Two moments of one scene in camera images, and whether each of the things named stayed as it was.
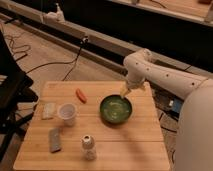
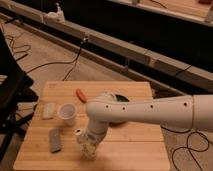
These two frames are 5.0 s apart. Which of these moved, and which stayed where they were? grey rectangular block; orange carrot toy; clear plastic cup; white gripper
Moved: white gripper
Stayed: clear plastic cup; orange carrot toy; grey rectangular block
